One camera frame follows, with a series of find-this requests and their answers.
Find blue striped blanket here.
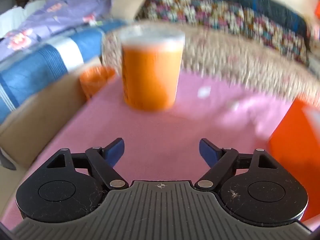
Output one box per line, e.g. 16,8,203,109
1,20,125,121

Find beige pillow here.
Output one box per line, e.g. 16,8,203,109
110,0,146,21

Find small orange basket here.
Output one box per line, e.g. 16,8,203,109
79,66,116,100

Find orange open box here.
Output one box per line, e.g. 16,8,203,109
268,99,319,221

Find floral patterned cushion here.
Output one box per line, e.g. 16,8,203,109
137,0,308,64

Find orange plastic cup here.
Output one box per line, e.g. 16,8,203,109
119,25,185,112

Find purple floral bedding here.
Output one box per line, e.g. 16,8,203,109
1,0,112,61

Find pink tablecloth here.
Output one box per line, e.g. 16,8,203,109
3,73,313,239

